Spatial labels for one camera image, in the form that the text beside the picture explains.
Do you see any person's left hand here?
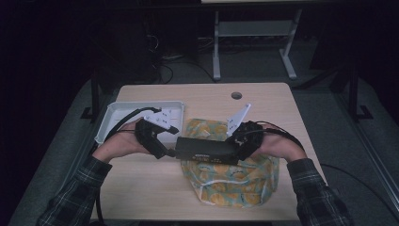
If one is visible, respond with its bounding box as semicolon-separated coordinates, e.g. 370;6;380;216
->
91;118;152;165

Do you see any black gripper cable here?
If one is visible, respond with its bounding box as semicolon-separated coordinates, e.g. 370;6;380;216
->
248;120;306;153
93;106;163;226

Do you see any black electronic box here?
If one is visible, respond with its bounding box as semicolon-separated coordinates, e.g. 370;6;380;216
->
174;136;242;166

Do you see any black floor cable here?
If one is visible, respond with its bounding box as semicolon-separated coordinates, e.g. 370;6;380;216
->
319;162;399;216

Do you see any person's right hand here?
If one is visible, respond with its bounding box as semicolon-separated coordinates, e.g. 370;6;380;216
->
253;124;309;163

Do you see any fruit print cloth bag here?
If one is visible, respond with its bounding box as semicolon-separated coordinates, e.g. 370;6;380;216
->
180;117;280;209

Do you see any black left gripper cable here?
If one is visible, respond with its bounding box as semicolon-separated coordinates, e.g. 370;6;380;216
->
93;106;163;226

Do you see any tangle of black floor cables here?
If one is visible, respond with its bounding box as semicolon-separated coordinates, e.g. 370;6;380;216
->
152;32;215;85

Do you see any grey metal floor rail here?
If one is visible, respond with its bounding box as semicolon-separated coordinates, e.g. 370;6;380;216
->
331;89;399;205

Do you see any white metal desk frame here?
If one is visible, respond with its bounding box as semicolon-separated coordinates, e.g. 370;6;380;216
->
212;8;303;82

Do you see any white plastic tray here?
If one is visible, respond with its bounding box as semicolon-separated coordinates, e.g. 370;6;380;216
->
94;100;186;150

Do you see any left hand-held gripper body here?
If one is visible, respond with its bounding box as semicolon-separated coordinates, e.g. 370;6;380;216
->
134;106;181;149

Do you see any black metal stand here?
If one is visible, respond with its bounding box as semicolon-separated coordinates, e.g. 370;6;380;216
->
80;70;102;122
346;64;375;122

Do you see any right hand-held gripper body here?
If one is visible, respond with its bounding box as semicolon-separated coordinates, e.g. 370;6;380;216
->
226;103;267;162

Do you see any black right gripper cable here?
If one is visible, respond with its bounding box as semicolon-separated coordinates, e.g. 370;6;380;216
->
248;120;306;153

